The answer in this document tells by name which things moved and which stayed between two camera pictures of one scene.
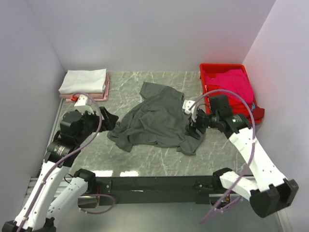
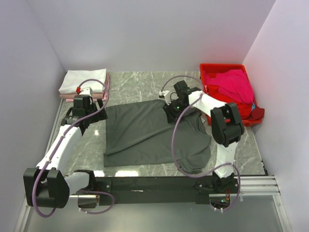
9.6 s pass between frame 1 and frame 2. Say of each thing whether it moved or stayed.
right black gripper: moved
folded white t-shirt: stayed
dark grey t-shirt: moved
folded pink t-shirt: stayed
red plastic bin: stayed
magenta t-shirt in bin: stayed
